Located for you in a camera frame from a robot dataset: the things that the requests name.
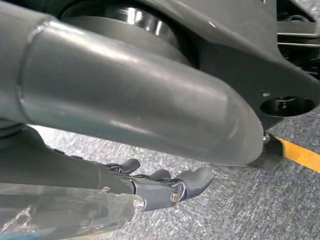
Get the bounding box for black robot leg frame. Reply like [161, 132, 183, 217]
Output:
[58, 0, 320, 168]

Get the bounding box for yellow floor tape square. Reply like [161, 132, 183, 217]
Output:
[276, 136, 320, 174]

